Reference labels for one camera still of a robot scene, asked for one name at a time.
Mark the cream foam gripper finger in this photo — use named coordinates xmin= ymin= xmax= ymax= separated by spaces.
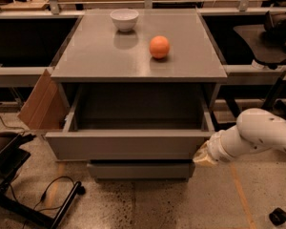
xmin=193 ymin=141 xmax=216 ymax=167

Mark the grey top drawer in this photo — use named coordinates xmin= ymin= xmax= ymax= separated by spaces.
xmin=46 ymin=83 xmax=214 ymax=160

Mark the grey drawer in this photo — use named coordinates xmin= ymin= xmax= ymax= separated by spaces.
xmin=46 ymin=83 xmax=214 ymax=160
xmin=87 ymin=160 xmax=195 ymax=180

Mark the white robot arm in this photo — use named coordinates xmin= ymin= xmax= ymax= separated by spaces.
xmin=193 ymin=108 xmax=286 ymax=166

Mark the grey bottom drawer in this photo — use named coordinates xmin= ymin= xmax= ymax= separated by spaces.
xmin=87 ymin=160 xmax=195 ymax=180

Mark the grey drawer cabinet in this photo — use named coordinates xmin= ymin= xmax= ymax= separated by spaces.
xmin=50 ymin=7 xmax=229 ymax=132

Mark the black table leg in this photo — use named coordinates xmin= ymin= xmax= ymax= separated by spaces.
xmin=211 ymin=112 xmax=227 ymax=132

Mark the black caster bottom right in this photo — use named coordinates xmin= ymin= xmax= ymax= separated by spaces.
xmin=269 ymin=208 xmax=286 ymax=226

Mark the orange ball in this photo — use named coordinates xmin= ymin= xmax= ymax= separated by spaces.
xmin=149 ymin=35 xmax=170 ymax=59

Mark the black office chair right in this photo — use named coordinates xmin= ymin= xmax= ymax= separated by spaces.
xmin=234 ymin=10 xmax=286 ymax=69

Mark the white ceramic bowl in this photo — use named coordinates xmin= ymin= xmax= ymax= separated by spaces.
xmin=110 ymin=9 xmax=139 ymax=31

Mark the brown cardboard box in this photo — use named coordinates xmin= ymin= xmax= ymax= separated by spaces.
xmin=18 ymin=70 xmax=68 ymax=130

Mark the black chair left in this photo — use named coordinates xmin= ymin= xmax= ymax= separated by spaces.
xmin=0 ymin=132 xmax=86 ymax=229

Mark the black cable on floor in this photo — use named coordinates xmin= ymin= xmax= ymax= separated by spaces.
xmin=22 ymin=175 xmax=77 ymax=229

